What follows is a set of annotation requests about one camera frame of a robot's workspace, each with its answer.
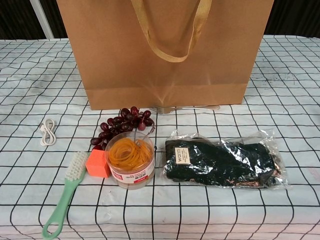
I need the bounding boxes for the dark red grape bunch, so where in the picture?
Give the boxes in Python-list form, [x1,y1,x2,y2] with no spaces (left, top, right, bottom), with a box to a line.
[90,106,155,151]

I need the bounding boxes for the clear rubber band jar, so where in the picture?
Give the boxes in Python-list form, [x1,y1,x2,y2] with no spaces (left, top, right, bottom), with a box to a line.
[104,133,156,191]

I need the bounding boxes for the brown paper bag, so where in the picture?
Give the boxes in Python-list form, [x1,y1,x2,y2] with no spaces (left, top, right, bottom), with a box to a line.
[56,0,275,111]

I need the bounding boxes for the packaged black gloves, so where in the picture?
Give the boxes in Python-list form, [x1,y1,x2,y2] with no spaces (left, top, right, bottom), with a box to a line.
[161,128,293,190]

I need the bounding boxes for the silver metal fork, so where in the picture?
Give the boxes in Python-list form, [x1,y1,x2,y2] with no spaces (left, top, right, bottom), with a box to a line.
[149,104,221,115]

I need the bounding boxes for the orange cube block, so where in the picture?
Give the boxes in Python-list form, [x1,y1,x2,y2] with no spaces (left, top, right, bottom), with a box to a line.
[85,148,111,179]

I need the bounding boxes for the checked white tablecloth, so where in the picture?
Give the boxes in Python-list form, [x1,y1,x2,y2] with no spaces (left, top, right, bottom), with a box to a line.
[0,34,320,240]

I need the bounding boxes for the dark ribbed partition panel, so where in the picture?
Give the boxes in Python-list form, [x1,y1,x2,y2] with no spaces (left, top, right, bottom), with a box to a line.
[0,0,48,41]
[41,0,68,40]
[261,0,320,38]

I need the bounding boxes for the white usb cable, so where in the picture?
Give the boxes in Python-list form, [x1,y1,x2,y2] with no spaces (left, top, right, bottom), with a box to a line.
[39,118,58,148]

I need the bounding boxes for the green handled brush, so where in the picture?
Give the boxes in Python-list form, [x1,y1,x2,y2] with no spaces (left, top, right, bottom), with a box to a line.
[41,151,90,238]

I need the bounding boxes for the white partition post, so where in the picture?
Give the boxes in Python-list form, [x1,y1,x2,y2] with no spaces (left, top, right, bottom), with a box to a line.
[31,0,55,40]

